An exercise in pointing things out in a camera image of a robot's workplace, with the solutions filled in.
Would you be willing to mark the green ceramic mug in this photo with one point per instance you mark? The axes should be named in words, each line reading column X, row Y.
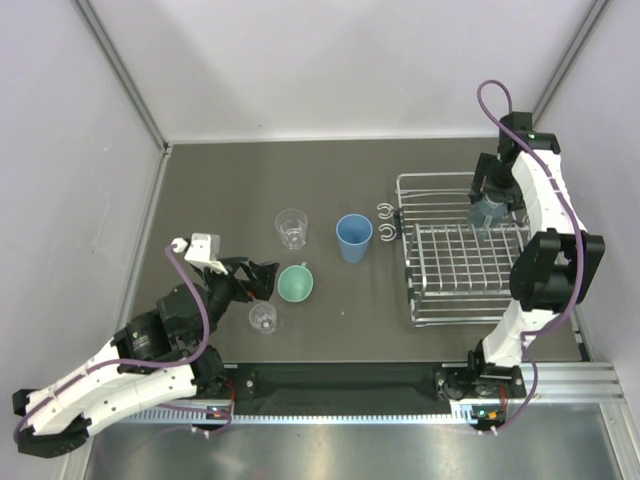
column 295, row 283

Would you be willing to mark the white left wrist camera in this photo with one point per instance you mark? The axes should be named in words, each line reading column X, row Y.
column 200, row 251

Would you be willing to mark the blue plastic cup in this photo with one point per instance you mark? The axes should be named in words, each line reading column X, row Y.
column 354, row 233

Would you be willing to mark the grey blue ceramic mug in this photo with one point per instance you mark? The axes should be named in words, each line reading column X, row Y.
column 485, row 215

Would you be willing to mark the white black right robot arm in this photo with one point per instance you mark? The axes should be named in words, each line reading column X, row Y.
column 554, row 270

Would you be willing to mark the white toothed cable duct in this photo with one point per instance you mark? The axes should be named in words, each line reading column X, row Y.
column 464, row 413

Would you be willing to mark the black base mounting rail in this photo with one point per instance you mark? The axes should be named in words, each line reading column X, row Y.
column 341, row 389

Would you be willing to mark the small clear plastic cup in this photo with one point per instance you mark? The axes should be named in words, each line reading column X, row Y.
column 263, row 318

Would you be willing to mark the large clear plastic cup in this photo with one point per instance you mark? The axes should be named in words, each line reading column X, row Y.
column 291, row 225

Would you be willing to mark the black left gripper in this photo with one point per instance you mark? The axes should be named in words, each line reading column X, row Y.
column 260, row 285

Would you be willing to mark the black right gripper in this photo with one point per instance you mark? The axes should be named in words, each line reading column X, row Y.
column 512, row 196

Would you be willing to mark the silver wire dish rack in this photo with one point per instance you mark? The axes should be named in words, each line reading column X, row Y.
column 456, row 274

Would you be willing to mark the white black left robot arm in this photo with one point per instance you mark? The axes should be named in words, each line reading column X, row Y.
column 160, row 356

